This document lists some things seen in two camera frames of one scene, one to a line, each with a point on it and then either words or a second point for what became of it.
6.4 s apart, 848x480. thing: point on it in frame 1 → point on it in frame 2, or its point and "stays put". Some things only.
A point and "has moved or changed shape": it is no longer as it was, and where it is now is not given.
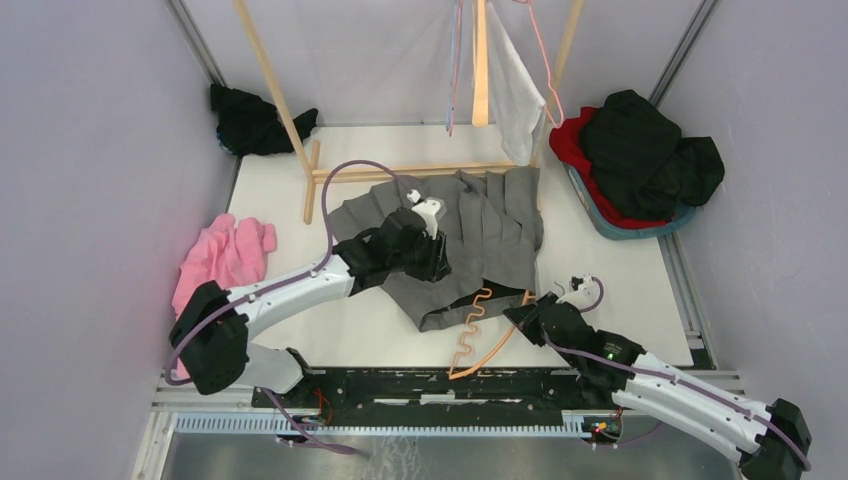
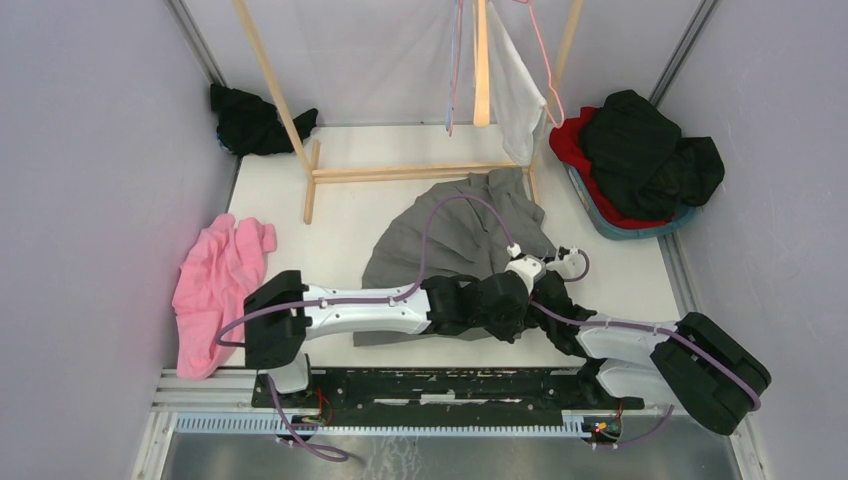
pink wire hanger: x=547 y=73 stays put
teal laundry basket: x=611 y=230 stays put
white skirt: x=518 y=97 stays put
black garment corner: x=638 y=160 stays put
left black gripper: x=438 y=266 → x=510 y=332
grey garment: x=495 y=235 has moved or changed shape
